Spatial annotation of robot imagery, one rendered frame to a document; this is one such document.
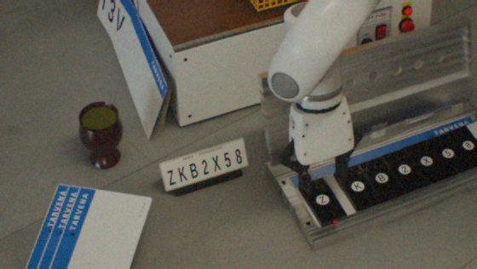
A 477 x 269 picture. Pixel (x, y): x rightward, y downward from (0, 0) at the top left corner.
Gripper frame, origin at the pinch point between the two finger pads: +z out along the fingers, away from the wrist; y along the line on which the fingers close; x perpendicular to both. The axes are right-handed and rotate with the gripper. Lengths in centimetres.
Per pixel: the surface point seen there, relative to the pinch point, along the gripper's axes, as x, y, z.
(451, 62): 12.7, 34.5, -6.0
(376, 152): 8.3, 14.7, 5.4
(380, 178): 1.3, 11.7, 5.7
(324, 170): 8.3, 3.9, 5.4
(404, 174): 0.3, 16.2, 6.0
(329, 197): 1.1, 1.3, 5.8
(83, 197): 9.8, -39.5, -3.7
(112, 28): 62, -19, -6
